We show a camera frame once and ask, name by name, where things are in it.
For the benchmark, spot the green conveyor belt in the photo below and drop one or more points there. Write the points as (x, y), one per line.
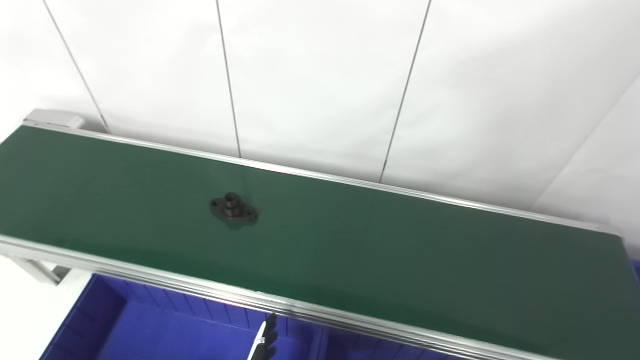
(400, 250)
(150, 275)

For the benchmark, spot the black flanged mechanical part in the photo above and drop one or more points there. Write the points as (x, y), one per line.
(232, 210)

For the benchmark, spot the blue plastic bin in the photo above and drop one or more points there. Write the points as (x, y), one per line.
(165, 335)
(637, 270)
(360, 350)

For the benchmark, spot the aluminium conveyor support leg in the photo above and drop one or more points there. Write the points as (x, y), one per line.
(42, 270)

